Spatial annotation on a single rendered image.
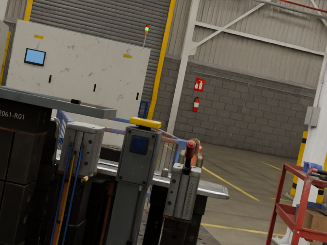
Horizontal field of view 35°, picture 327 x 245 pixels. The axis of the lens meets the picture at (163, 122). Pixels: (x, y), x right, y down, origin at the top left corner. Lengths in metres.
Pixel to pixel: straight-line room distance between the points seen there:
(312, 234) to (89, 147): 2.28
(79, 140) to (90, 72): 8.16
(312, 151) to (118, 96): 5.05
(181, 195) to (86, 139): 0.26
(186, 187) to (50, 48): 8.22
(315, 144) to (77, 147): 4.09
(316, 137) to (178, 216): 4.00
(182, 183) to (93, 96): 8.23
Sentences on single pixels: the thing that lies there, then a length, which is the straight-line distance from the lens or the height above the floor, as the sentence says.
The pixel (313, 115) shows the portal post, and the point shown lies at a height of 1.30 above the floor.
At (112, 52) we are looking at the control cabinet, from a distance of 9.42.
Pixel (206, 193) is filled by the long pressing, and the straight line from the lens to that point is 1.31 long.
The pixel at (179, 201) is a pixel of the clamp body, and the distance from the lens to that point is 1.20.
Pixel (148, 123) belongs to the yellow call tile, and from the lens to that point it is 1.03.
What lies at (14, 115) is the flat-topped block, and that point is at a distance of 1.09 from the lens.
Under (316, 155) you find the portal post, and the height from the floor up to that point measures 0.94.
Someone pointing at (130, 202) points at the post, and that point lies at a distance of 1.06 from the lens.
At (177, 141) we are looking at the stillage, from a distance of 3.40.
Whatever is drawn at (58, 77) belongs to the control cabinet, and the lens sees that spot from 9.32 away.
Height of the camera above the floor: 1.22
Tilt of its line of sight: 3 degrees down
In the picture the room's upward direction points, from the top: 11 degrees clockwise
